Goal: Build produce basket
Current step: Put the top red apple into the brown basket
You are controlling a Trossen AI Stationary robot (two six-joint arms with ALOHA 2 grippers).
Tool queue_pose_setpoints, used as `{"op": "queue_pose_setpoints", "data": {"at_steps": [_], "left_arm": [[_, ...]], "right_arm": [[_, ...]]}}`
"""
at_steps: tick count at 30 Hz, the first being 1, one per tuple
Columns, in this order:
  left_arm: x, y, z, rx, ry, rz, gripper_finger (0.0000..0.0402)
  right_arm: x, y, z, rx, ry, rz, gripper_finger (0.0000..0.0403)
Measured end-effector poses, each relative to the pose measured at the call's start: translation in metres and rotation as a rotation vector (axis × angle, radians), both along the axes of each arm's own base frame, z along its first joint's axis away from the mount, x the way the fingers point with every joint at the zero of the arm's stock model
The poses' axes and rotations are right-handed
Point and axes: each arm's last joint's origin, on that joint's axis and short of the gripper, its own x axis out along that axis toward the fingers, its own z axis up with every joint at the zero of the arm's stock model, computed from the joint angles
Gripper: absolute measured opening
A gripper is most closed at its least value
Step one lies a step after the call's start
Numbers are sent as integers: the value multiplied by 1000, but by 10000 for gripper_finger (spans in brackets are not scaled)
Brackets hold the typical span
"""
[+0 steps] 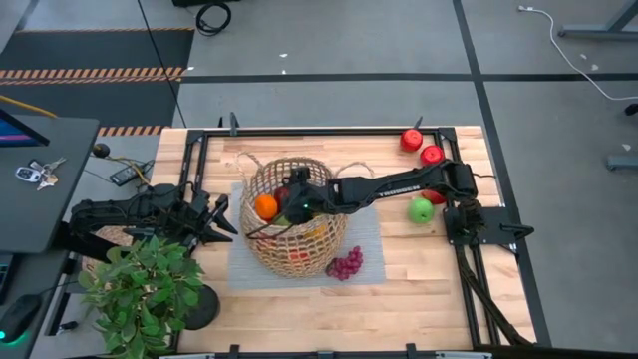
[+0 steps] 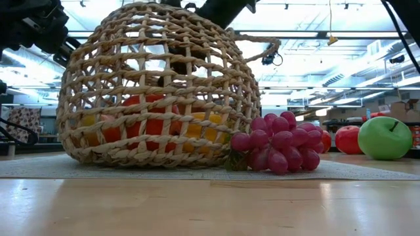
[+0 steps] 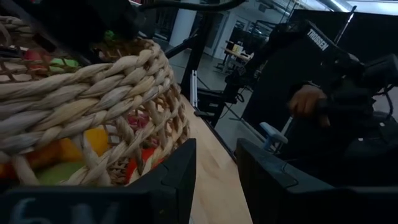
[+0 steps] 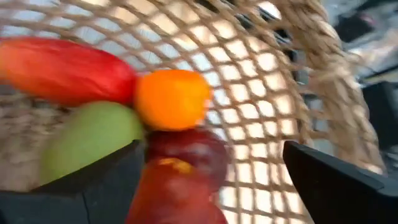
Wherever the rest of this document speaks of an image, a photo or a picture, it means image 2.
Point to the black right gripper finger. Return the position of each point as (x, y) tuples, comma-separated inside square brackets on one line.
[(180, 67)]

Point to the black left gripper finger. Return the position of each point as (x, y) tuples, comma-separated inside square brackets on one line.
[(65, 49)]

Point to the yellow bell pepper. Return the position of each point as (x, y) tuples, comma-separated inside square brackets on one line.
[(203, 131)]

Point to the small red yellow apple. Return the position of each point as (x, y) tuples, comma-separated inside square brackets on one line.
[(110, 132)]

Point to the green apple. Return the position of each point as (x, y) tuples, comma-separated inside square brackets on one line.
[(384, 141)]

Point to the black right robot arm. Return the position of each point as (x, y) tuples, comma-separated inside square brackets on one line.
[(407, 19)]

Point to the woven straw basket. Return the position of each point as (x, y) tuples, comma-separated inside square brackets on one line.
[(147, 158)]

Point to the orange red tomato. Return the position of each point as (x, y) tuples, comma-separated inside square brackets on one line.
[(154, 128)]

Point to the brown patterned box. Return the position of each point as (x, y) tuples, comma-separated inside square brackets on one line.
[(23, 121)]

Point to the black ceiling beam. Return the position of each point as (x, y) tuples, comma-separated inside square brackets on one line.
[(328, 34)]

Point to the purple grape bunch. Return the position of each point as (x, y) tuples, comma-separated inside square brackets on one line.
[(279, 144)]

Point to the grey woven placemat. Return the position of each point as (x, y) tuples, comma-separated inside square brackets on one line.
[(98, 170)]

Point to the black ceiling mounted object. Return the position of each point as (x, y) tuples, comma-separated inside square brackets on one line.
[(397, 59)]

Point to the red background object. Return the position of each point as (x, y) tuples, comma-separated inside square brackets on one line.
[(374, 115)]

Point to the cardboard box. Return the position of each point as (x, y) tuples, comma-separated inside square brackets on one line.
[(400, 111)]

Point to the black metal table frame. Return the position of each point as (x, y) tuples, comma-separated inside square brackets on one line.
[(33, 149)]

